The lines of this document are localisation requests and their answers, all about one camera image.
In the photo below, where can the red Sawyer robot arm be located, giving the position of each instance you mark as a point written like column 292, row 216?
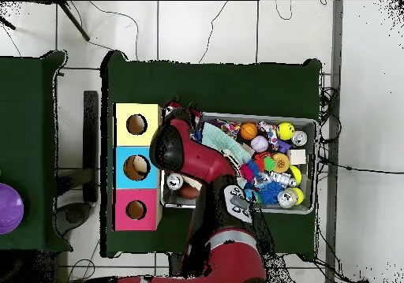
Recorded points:
column 205, row 163

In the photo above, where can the wooden box with three holes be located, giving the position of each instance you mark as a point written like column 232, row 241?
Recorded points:
column 123, row 175

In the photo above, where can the mint waffle cloth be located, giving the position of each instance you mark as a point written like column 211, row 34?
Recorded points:
column 217, row 138

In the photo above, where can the small orange basketball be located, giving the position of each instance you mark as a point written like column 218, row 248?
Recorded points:
column 248, row 131

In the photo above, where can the small white baseball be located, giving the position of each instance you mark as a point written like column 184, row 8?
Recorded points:
column 259, row 143

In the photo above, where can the yellow smiley ball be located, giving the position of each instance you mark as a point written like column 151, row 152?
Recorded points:
column 285, row 131

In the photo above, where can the toy hamburger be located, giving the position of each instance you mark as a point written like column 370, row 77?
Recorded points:
column 280, row 163

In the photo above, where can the blue green globe ball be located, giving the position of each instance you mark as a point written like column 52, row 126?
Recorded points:
column 255, row 197

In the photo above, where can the black tripod leg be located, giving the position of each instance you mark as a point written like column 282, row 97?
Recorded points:
column 74, row 19
column 7, row 23

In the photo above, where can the blue spiky rubber ball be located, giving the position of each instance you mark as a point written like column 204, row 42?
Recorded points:
column 270, row 193

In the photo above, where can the plain wooden cube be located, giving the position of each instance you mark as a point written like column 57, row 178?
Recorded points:
column 297, row 157

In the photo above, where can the dark green side table cloth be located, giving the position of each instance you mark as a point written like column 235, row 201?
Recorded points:
column 28, row 122

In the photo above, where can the grey stand foot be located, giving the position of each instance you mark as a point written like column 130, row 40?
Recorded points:
column 72, row 215

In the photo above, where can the purple bowl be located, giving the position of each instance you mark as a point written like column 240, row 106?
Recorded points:
column 9, row 207

